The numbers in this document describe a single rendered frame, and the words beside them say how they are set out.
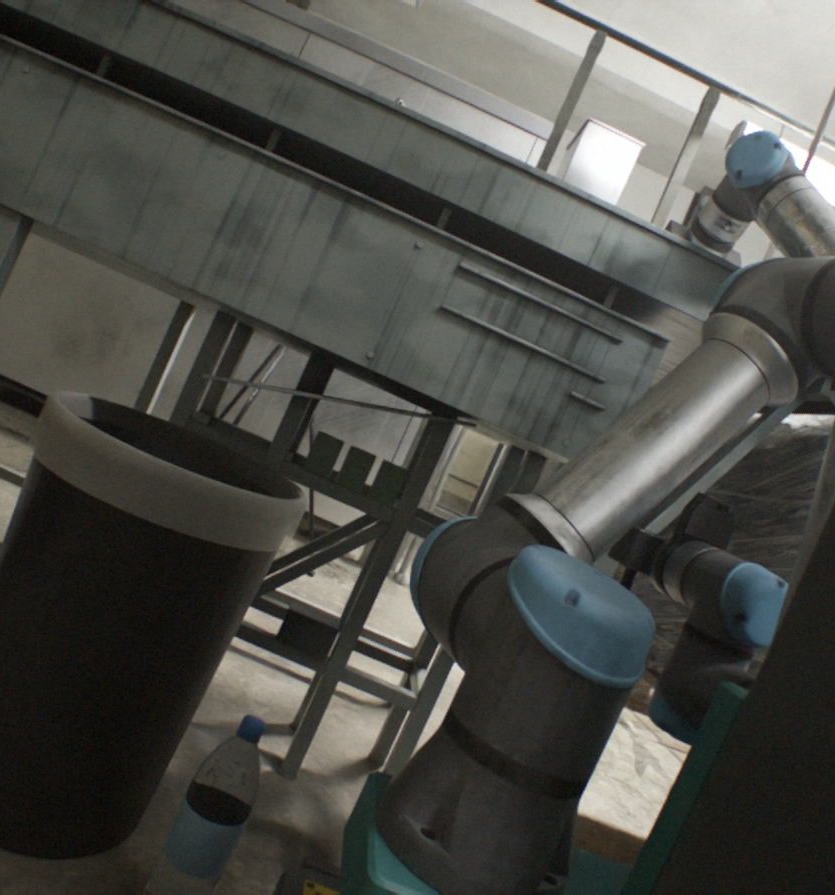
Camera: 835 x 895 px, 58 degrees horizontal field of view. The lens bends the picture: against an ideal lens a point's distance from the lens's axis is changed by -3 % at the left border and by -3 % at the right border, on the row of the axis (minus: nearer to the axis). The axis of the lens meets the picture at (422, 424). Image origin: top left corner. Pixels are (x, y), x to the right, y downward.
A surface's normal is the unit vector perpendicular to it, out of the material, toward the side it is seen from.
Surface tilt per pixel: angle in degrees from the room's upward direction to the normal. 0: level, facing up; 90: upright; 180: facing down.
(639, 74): 90
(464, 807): 72
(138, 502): 90
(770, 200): 109
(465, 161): 90
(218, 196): 90
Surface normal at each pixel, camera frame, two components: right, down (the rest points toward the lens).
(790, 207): -0.69, -0.23
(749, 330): -0.72, 0.08
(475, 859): -0.04, -0.35
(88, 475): -0.22, -0.09
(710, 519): 0.19, 0.08
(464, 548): -0.51, -0.79
